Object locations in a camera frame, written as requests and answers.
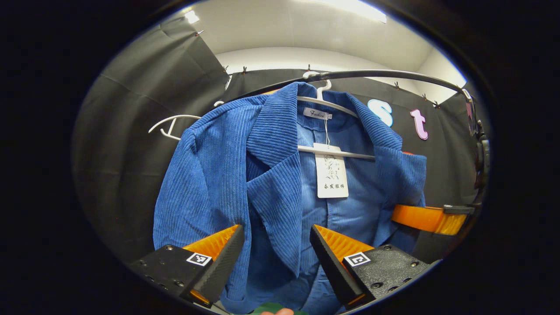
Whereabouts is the blue corduroy jacket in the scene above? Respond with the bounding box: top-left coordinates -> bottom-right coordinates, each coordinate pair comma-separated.
152,82 -> 427,315

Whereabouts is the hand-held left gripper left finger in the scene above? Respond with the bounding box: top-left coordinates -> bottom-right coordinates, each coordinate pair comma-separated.
127,224 -> 245,309

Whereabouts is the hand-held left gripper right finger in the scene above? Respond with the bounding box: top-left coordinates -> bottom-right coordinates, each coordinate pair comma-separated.
309,225 -> 440,310

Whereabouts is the white paper hang tag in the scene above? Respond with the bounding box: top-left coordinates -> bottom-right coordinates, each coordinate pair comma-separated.
313,143 -> 349,199

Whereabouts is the black backdrop cloth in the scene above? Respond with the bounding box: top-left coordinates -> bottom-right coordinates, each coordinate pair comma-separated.
72,17 -> 486,263

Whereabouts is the black metal clothes rail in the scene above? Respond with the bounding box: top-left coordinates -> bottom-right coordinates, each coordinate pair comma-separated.
227,69 -> 490,206

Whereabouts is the green mesh laundry hamper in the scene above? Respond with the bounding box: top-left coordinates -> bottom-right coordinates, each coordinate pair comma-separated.
252,302 -> 309,315

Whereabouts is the white plastic clothes hanger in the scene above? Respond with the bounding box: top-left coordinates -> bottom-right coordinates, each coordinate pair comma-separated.
148,101 -> 224,141
297,71 -> 377,160

